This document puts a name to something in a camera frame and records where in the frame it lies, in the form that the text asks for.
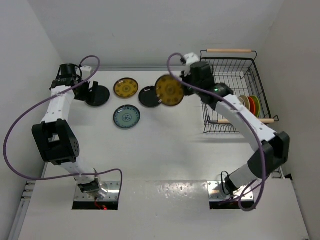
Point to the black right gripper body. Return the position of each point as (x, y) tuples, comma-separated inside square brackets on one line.
[(188, 79)]

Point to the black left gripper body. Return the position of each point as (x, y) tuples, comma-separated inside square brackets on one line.
[(83, 94)]

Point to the yellow patterned plate front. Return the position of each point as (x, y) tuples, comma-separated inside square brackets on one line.
[(169, 91)]

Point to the yellow patterned plate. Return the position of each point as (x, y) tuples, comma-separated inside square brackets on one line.
[(169, 91), (125, 87)]

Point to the cream floral plate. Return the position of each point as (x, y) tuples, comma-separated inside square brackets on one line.
[(241, 101)]

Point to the cream plate with black patch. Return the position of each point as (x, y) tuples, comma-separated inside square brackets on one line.
[(245, 98)]

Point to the orange plate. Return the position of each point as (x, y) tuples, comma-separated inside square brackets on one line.
[(252, 107)]

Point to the lime green plate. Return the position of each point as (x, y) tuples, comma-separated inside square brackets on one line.
[(257, 105)]

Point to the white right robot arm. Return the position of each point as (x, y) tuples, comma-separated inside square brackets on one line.
[(271, 149)]

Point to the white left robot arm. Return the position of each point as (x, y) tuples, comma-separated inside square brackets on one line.
[(55, 140)]

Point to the glossy black plate left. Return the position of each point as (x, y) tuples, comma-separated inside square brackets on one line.
[(103, 95)]

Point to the glossy black plate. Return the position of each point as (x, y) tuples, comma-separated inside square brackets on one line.
[(148, 97), (103, 95)]

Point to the yellow patterned plate rear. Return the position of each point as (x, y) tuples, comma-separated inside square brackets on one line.
[(125, 87)]

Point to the blue floral plate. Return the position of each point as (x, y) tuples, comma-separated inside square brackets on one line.
[(126, 116)]

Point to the glossy black plate right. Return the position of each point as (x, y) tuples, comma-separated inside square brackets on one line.
[(148, 97)]

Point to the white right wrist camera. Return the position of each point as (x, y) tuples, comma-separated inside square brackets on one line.
[(188, 59)]

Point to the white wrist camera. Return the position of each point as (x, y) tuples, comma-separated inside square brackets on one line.
[(86, 69), (188, 59)]

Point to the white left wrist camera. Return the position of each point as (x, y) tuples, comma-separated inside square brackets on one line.
[(86, 69)]

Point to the black wire dish rack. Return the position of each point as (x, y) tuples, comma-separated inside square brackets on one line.
[(237, 69)]

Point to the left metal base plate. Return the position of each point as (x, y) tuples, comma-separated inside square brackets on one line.
[(109, 192)]

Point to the metal base plate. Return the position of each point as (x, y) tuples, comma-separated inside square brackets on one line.
[(109, 192), (216, 194)]

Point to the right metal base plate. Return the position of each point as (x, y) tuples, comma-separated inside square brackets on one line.
[(216, 194)]

